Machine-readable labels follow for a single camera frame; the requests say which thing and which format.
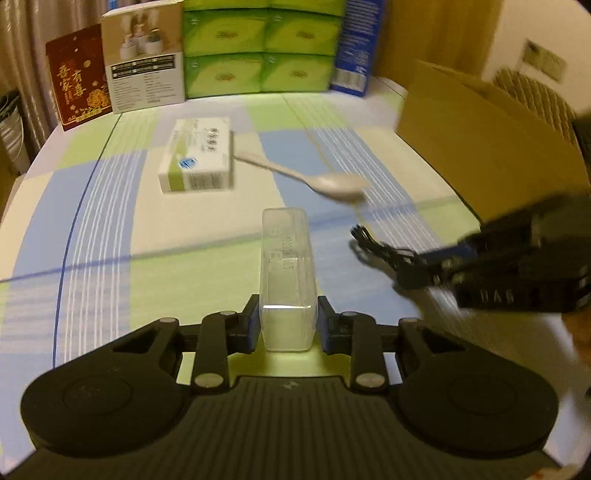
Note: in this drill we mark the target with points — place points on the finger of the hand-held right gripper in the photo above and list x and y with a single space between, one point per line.
425 276
457 251

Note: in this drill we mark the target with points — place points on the blue milk carton box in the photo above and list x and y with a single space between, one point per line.
355 46

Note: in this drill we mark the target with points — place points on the white green medicine box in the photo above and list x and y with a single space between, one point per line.
198 152

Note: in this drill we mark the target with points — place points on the wall socket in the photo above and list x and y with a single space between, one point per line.
545 60

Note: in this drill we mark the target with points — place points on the checked cloth desktop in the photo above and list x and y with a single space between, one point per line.
92 230

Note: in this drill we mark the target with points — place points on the white product box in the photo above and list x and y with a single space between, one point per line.
143 55

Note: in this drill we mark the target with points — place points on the stack of green tissue packs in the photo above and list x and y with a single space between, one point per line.
258 46

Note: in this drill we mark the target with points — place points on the beige curtain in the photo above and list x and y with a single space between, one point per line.
27 46

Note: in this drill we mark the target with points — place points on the red gift box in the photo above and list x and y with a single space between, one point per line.
78 83

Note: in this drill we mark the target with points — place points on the white plastic spoon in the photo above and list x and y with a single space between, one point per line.
337 184

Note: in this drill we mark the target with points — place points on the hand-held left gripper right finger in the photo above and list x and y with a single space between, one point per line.
324 323

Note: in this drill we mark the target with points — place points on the clear plastic box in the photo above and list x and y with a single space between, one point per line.
286 277

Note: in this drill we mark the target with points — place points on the woven chair back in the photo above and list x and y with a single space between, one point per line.
540 97

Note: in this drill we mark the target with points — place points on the large brown cardboard box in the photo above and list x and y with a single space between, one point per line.
485 138

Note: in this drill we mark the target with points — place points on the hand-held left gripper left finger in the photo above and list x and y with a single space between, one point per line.
251 323

